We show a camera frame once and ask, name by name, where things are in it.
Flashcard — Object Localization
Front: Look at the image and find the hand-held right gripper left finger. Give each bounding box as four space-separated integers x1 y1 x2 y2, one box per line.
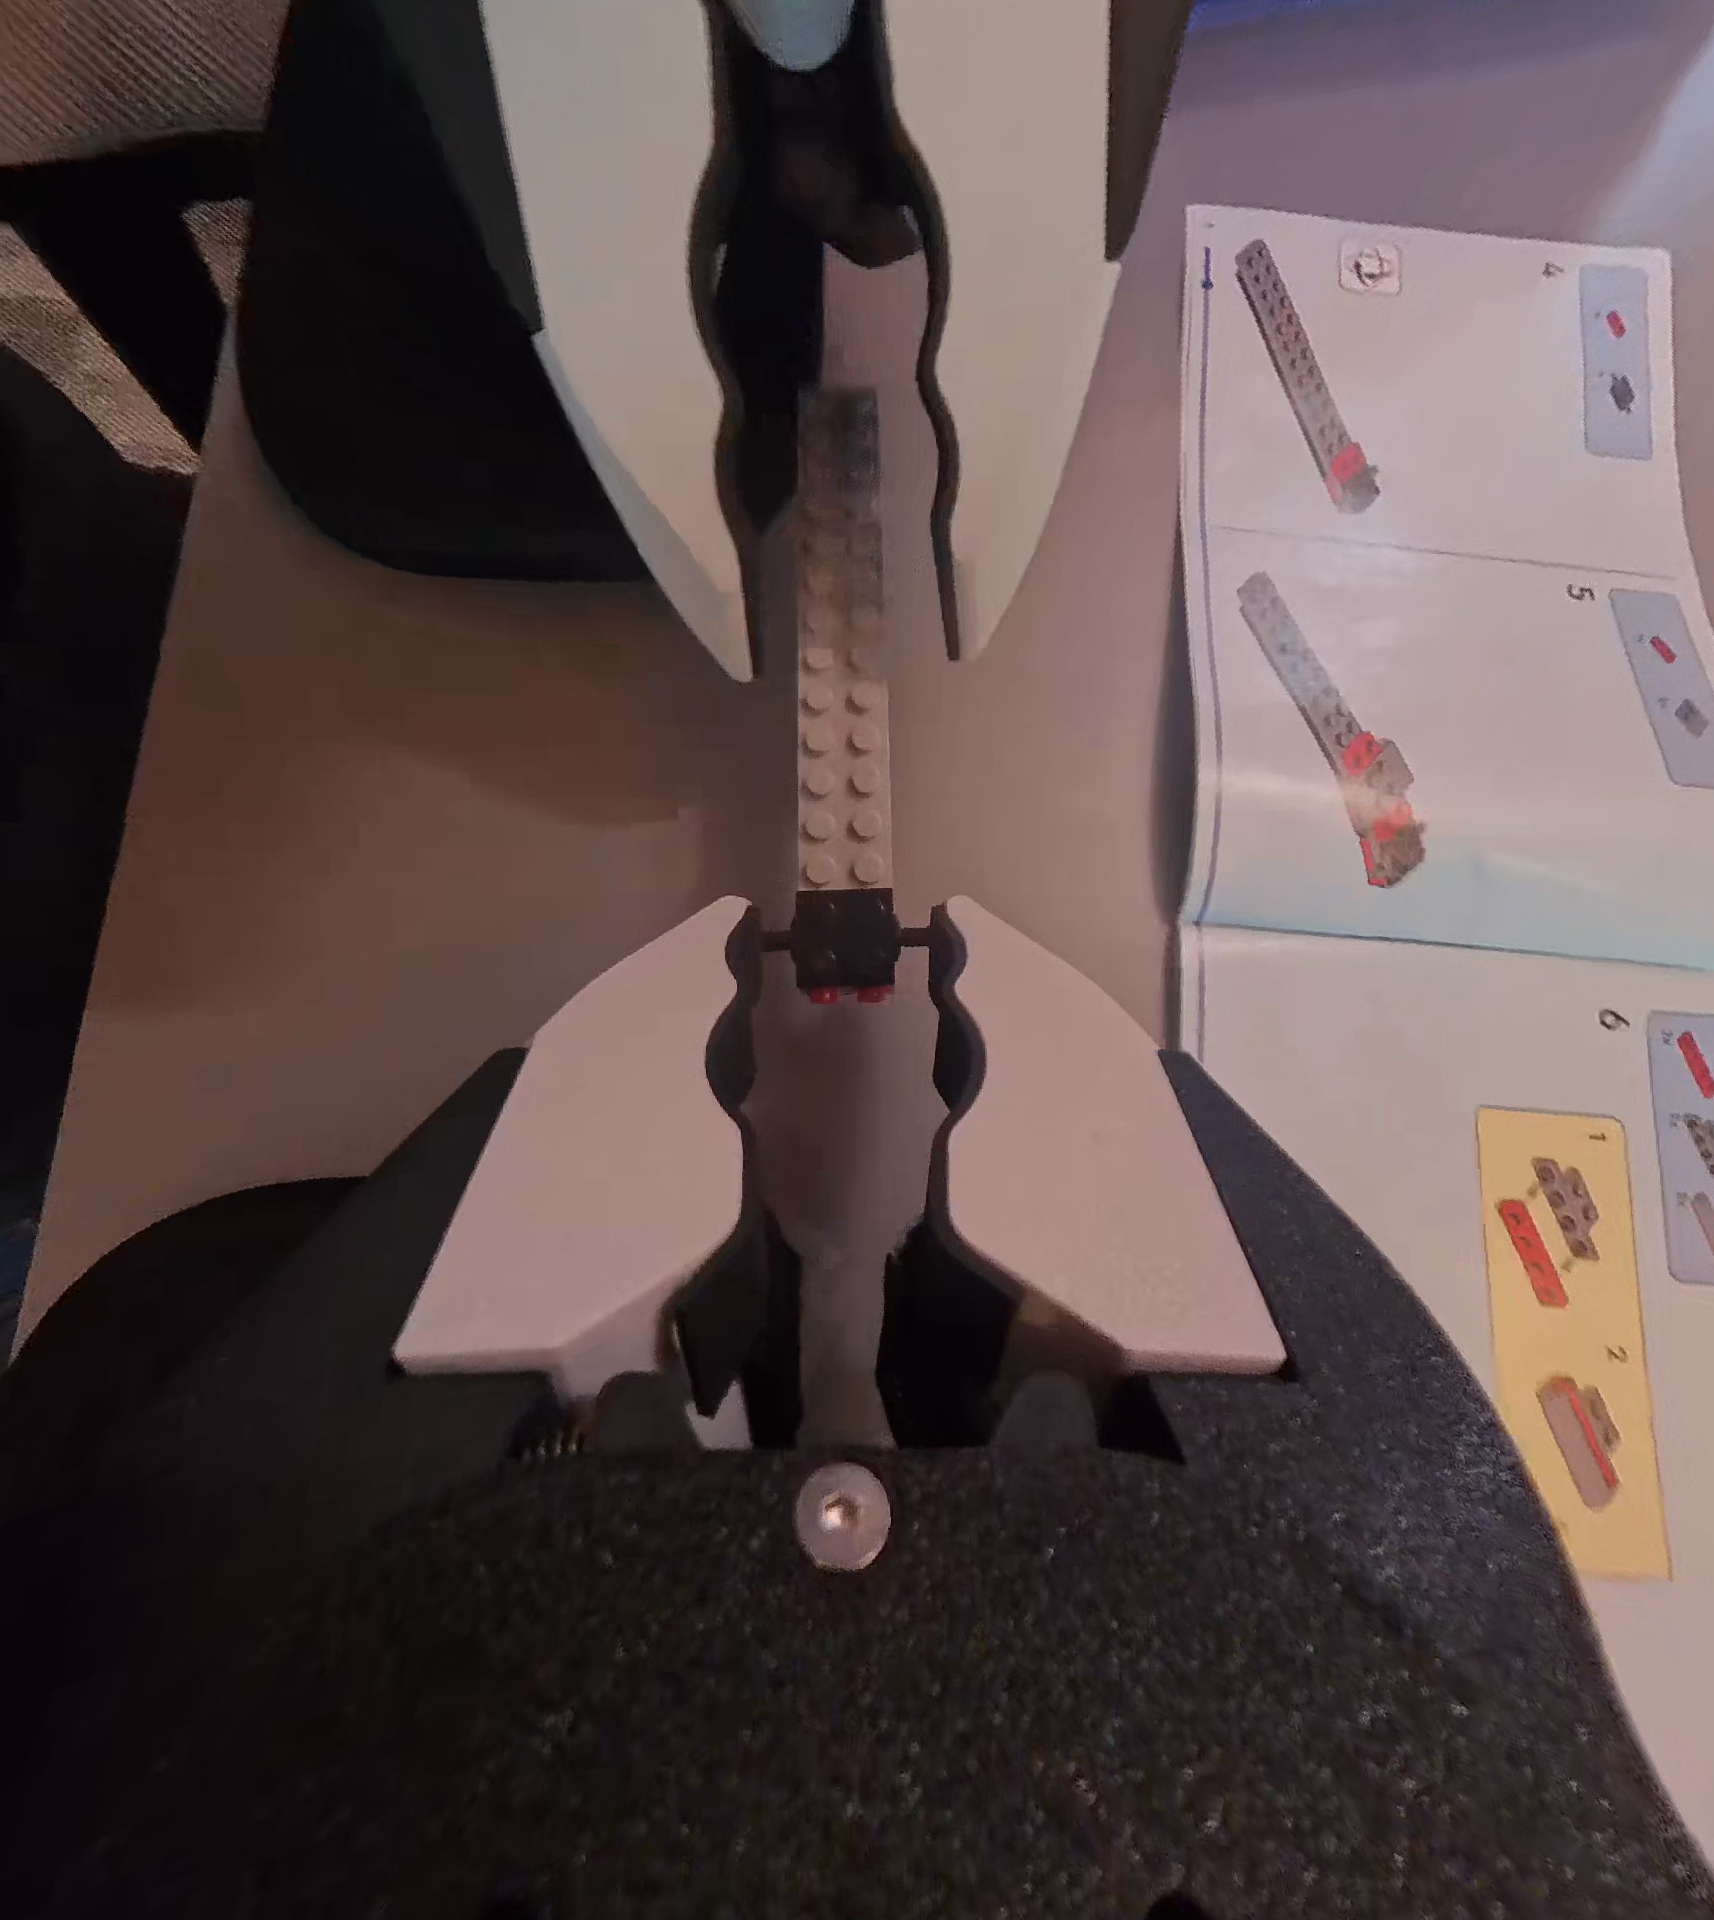
391 893 765 1419

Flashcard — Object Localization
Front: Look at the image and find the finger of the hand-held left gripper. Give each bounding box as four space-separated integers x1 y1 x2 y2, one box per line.
877 0 1118 665
473 0 769 685

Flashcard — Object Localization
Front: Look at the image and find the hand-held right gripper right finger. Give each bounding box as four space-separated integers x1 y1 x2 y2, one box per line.
925 893 1290 1397

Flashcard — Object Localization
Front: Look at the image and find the black lego axle piece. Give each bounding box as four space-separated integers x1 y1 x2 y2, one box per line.
758 887 955 996

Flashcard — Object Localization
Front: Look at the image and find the long grey lego plate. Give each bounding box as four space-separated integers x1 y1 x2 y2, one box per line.
793 385 902 899

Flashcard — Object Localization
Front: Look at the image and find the black textured wrist pad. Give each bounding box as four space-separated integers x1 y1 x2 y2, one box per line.
238 0 650 582

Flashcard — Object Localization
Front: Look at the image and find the open instruction booklet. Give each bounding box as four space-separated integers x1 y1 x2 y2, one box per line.
1175 201 1714 1920

